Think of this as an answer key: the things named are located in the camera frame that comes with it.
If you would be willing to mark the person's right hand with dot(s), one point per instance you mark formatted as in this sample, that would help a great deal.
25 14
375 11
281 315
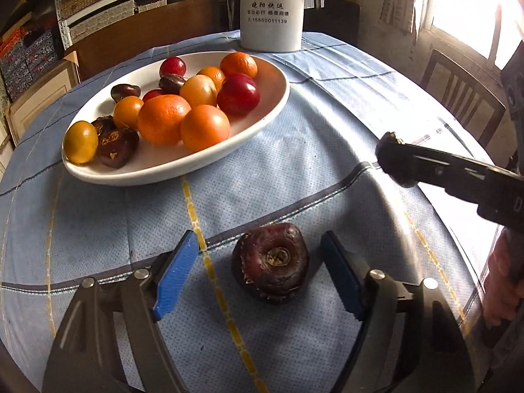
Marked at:
497 290

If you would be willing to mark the stack of patterned boxes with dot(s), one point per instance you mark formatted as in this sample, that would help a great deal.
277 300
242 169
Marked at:
28 57

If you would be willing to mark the brown wooden board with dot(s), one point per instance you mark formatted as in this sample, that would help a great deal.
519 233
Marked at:
143 32

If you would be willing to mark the white printed jug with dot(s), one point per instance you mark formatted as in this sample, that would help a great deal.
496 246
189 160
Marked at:
270 8

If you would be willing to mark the dark water chestnut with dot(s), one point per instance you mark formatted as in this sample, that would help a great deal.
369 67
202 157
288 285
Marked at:
270 262

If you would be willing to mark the large orange mandarin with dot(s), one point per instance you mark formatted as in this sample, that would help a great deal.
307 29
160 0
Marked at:
163 119

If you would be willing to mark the small orange kumquat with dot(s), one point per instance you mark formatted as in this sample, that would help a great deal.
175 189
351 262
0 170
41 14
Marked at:
213 75

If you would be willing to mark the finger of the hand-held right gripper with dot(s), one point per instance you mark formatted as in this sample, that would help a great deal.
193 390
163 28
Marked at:
430 168

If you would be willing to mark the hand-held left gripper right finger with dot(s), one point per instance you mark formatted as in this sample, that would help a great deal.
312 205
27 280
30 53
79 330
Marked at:
344 278

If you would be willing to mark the dark wooden chair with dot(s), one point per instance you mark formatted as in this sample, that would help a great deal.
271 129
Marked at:
462 90

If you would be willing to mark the white metal shelf rack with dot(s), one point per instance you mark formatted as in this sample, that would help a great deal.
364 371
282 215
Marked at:
61 8

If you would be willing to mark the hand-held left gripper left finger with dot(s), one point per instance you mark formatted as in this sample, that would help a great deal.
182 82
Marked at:
176 278

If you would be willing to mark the pale yellow tomato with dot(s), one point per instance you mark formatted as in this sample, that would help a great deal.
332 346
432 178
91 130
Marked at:
198 90

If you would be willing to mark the red cherry tomato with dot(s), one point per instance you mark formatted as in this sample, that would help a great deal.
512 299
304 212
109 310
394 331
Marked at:
152 95
172 66

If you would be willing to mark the yellow oval tomato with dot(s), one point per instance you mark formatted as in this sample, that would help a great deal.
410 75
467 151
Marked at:
80 142

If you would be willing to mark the orange-yellow cherry tomato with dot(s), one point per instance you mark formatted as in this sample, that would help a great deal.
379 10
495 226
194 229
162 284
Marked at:
128 111

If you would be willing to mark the light wooden cabinet door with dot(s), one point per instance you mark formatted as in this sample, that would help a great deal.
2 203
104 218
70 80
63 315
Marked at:
41 98

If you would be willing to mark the white oval plate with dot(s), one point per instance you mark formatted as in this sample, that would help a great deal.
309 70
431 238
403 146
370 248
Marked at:
254 131

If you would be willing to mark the bright window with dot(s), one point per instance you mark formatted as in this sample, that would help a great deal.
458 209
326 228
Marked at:
470 12

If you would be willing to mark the blue checked tablecloth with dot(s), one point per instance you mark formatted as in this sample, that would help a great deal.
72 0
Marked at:
307 151

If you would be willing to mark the shiny brown chestnut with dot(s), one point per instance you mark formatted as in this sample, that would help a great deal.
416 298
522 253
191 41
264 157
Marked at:
171 84
125 91

